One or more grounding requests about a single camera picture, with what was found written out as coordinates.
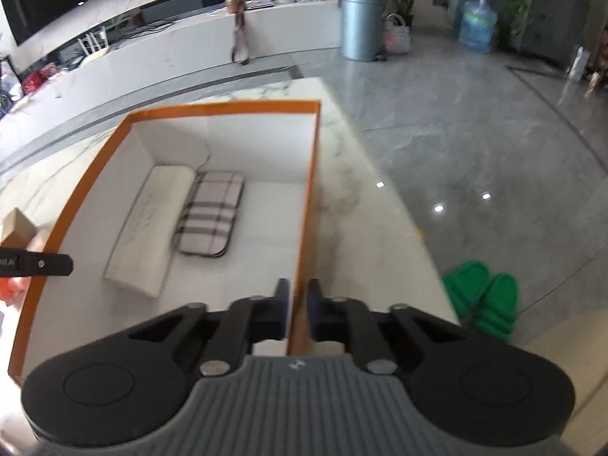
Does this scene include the orange storage box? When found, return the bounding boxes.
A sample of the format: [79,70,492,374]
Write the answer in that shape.
[8,100,323,385]

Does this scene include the brown bottle with strap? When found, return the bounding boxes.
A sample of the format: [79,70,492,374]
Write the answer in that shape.
[224,0,252,66]

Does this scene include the red packet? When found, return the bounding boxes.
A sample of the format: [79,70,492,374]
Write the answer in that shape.
[0,277,30,307]

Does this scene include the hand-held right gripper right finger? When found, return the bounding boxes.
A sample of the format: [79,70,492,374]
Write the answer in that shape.
[307,278,477,376]

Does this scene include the grey metal trash can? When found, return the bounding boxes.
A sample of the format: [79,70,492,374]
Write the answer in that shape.
[338,0,388,62]

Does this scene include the red gift box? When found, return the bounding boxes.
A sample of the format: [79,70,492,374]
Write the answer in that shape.
[21,64,56,94]

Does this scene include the green climbing plant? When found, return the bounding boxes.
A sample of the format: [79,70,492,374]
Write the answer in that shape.
[496,0,540,51]

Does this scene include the grey cabinet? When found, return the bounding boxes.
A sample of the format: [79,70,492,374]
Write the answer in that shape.
[515,0,595,70]

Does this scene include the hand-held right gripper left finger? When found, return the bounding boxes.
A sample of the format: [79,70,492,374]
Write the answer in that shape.
[124,278,291,377]

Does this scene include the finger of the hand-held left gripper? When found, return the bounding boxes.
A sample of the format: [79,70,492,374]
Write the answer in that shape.
[0,248,75,279]

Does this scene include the green slipper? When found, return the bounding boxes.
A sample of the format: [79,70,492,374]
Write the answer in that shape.
[468,273,519,343]
[442,260,491,320]

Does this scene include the pink woven basket bag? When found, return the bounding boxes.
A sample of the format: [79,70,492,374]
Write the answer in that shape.
[382,13,412,55]

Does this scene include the white glasses case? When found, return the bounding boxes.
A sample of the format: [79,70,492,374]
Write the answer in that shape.
[103,165,198,299]

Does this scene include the brown cardboard box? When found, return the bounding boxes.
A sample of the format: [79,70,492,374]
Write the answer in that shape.
[1,208,40,249]

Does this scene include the black cables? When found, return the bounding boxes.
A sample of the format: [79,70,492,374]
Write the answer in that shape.
[116,15,177,39]

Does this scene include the plaid glasses case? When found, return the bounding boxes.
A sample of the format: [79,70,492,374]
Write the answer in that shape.
[172,171,246,258]

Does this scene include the white router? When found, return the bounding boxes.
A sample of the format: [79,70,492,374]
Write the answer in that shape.
[78,28,113,58]

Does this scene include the blue water jug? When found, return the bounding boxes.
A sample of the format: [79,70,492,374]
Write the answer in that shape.
[458,0,499,54]

